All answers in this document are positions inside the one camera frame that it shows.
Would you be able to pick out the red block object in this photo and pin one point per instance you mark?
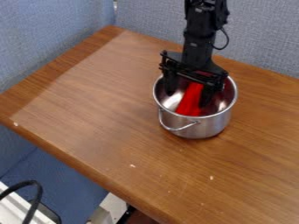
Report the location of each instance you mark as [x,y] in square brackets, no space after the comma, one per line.
[188,106]

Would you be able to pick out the metal pot with handle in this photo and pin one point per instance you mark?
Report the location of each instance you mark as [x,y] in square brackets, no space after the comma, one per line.
[195,127]

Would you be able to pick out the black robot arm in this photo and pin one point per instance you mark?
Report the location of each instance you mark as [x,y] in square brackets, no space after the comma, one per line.
[205,18]

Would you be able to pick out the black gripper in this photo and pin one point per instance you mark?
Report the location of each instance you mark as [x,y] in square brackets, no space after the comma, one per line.
[193,65]

